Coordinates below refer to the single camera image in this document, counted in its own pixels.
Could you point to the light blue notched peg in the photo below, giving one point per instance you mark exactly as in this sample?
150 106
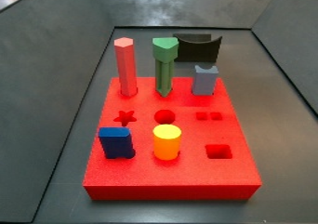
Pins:
205 80

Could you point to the dark blue arch peg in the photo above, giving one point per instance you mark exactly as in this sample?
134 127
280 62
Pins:
117 142

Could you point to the black curved cradle stand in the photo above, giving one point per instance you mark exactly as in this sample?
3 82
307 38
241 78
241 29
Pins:
198 47

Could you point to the red peg board base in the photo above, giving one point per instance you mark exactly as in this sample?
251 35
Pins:
214 168

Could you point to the green triangular tall peg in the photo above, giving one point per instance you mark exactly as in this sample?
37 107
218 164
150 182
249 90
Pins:
165 52

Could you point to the yellow orange cylinder peg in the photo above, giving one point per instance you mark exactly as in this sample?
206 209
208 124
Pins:
168 136

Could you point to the salmon hexagonal tall peg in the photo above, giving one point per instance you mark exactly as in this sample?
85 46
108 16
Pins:
126 66

